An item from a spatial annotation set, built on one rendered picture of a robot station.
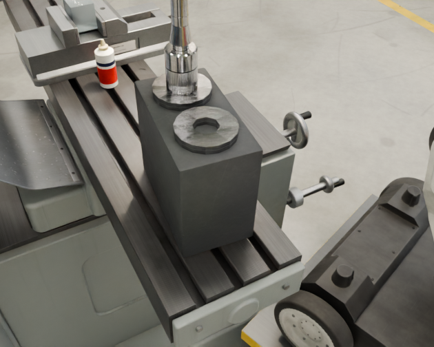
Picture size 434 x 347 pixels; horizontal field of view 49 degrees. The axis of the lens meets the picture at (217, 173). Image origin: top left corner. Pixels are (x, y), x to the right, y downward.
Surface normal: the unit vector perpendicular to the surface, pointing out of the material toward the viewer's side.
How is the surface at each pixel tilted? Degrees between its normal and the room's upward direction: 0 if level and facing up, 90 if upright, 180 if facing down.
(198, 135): 0
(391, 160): 0
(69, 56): 90
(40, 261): 90
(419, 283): 0
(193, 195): 90
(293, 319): 90
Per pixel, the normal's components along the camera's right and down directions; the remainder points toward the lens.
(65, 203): 0.47, 0.62
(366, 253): 0.03, -0.72
